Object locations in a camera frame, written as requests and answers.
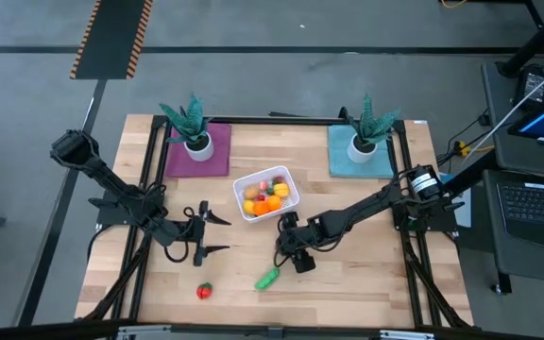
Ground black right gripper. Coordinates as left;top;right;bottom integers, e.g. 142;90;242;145
274;211;318;275

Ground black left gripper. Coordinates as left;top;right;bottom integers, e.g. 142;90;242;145
156;200;232;268

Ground white perforated plastic basket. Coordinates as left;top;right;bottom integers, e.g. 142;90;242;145
232;164;301;224

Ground green cucumber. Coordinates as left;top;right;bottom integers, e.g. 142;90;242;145
254;266;281;291

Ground purple cloth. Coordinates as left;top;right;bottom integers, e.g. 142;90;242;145
164;123;232;179

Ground fake plant in white pot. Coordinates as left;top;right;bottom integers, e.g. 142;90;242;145
346;93;401;164
159;92;215;162

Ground teal cloth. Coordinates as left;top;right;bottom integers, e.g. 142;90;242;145
327;124;395;180

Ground black crossbar with silver brackets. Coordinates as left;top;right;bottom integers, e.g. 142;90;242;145
0;319;544;340

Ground black equipment cart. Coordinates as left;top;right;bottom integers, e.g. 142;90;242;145
481;60;544;297

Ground black mat with striped edges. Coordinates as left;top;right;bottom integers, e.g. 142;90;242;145
69;0;154;80

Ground black laptop keyboard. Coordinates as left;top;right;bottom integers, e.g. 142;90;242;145
494;180;544;250

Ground black power adapter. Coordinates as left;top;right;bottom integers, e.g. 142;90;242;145
512;63;544;112

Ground black stand legs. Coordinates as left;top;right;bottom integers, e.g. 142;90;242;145
497;0;544;79

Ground black aluminium table frame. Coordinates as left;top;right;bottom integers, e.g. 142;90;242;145
76;112;474;332

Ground white cable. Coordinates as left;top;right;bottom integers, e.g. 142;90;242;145
465;55;544;162

